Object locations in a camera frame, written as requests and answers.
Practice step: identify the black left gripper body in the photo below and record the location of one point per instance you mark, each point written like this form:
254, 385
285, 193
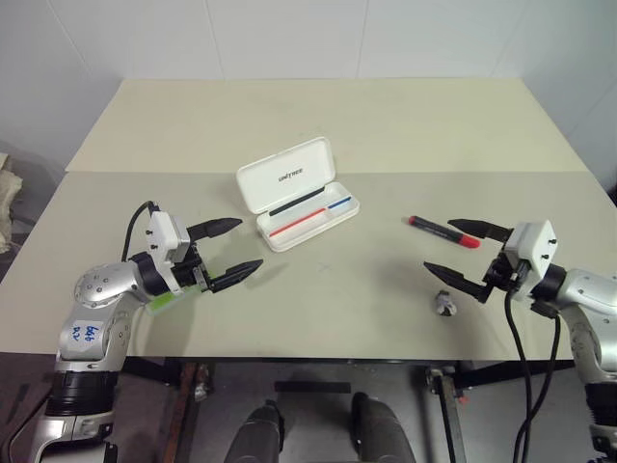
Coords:
190, 272

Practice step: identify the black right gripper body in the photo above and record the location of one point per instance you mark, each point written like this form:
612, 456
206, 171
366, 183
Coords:
503, 275

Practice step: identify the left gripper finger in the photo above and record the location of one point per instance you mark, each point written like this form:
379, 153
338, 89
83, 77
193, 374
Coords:
217, 226
238, 272

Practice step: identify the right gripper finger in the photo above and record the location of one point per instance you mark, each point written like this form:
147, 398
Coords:
482, 228
458, 279

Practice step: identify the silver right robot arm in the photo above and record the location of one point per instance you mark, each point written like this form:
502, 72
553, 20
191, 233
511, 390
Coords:
588, 299

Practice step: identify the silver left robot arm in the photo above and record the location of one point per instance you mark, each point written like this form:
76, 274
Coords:
101, 285

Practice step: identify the white open pencil case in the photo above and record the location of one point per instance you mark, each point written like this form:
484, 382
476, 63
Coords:
284, 178

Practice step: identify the green and white eraser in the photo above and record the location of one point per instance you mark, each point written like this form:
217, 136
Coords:
164, 303

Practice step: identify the red and black marker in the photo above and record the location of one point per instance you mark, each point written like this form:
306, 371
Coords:
441, 230

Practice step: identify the red pen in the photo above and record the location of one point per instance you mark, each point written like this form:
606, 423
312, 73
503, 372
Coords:
299, 223

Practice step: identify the black pen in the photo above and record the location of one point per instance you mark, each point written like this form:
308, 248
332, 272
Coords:
296, 201

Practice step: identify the white label with blue writing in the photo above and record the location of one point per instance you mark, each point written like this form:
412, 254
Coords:
86, 333

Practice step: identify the blue pen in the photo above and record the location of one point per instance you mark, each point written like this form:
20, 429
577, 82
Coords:
339, 202

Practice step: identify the rusty brown table leg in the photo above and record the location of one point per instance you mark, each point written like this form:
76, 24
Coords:
188, 400

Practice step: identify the black table leg with clamp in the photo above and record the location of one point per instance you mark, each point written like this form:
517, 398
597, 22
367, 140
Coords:
448, 415

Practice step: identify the black flat bar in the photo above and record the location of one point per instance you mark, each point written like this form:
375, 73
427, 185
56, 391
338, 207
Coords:
312, 387

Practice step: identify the dark rounded shape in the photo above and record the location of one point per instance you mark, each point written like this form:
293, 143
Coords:
255, 434
381, 431

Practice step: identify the beige crumpled cloth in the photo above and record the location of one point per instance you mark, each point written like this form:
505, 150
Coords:
7, 193

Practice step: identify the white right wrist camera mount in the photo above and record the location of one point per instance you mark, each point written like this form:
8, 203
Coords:
530, 243

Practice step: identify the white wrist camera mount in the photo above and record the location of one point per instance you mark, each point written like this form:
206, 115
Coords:
163, 236
530, 243

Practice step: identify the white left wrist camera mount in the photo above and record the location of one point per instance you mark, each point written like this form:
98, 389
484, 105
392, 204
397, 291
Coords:
163, 236

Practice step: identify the black metal table frame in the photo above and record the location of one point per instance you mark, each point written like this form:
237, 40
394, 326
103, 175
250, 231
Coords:
506, 373

